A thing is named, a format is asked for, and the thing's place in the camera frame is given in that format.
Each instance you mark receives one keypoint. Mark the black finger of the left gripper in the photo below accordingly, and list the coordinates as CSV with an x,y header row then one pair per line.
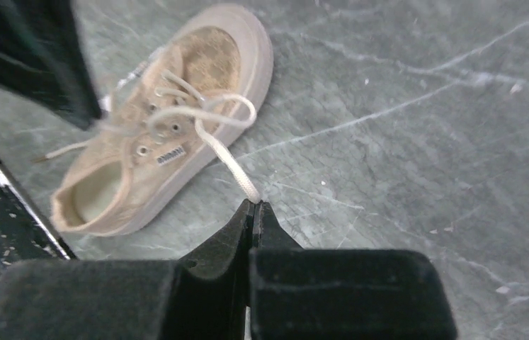
x,y
41,59

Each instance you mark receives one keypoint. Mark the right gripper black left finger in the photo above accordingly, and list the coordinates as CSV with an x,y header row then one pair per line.
x,y
199,296

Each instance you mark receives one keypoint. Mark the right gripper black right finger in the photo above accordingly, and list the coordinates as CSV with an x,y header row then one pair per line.
x,y
298,293

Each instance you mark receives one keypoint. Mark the beige canvas sneaker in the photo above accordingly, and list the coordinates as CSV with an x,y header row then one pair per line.
x,y
115,176

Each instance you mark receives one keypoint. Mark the white shoelace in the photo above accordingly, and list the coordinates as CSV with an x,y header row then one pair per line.
x,y
228,129

